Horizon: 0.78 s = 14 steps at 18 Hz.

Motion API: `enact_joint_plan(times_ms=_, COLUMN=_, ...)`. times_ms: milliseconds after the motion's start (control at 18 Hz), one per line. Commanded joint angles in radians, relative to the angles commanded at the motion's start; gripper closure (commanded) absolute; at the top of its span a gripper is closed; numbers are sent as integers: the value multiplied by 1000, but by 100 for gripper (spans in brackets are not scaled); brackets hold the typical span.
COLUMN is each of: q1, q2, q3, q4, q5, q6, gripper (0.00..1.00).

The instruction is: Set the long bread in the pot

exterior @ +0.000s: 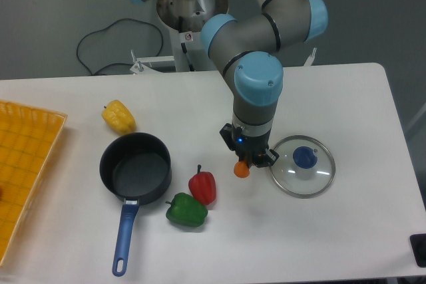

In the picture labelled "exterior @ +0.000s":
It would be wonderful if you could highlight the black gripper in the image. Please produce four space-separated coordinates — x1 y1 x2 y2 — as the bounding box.
220 123 279 168

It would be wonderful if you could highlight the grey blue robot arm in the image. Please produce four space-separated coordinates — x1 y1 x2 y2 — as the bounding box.
133 0 328 168

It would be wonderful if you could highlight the glass lid blue knob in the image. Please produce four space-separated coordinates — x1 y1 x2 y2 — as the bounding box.
269 135 336 199

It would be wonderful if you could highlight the red bell pepper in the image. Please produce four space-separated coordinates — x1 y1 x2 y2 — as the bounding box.
188 164 217 206

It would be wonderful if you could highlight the green bell pepper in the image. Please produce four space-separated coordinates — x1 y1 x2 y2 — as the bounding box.
166 192 208 227

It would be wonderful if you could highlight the yellow bell pepper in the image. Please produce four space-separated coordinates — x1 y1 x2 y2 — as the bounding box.
101 100 136 135

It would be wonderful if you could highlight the black corner object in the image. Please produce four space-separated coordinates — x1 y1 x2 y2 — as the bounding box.
409 233 426 268

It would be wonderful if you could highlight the yellow plastic basket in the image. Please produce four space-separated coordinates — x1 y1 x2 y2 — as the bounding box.
1 100 67 264

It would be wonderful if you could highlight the black pot blue handle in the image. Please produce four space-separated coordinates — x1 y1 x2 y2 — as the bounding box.
99 132 172 277

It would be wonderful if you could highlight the black cable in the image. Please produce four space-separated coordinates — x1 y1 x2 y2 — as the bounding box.
76 18 164 76

